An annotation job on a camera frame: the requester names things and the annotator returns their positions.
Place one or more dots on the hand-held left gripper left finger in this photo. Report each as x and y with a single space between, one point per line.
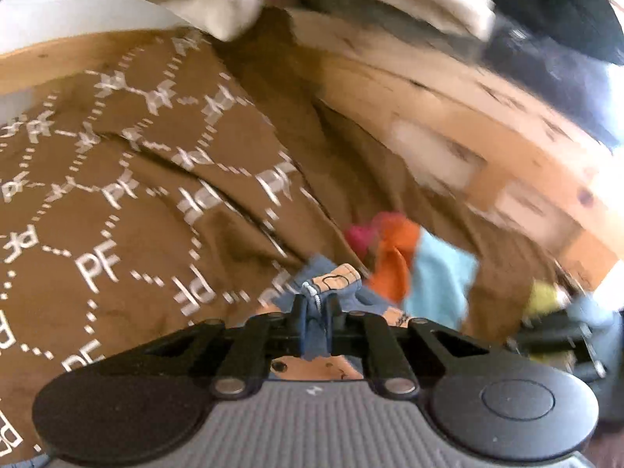
300 322

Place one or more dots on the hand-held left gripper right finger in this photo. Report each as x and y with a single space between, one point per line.
334 324

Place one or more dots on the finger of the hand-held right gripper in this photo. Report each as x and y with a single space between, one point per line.
551 334

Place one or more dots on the blue printed pants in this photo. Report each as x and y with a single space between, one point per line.
336 280

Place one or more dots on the yellow-green bed sheet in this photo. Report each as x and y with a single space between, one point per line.
542 300

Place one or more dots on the colourful striped blanket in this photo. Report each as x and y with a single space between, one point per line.
441 278

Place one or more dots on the brown patterned blanket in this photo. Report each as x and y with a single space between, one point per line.
146 214

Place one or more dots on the dark cloth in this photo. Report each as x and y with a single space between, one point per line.
555 14

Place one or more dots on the grey cloth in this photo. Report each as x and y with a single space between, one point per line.
351 0

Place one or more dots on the wooden bed frame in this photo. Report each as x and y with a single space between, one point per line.
370 58

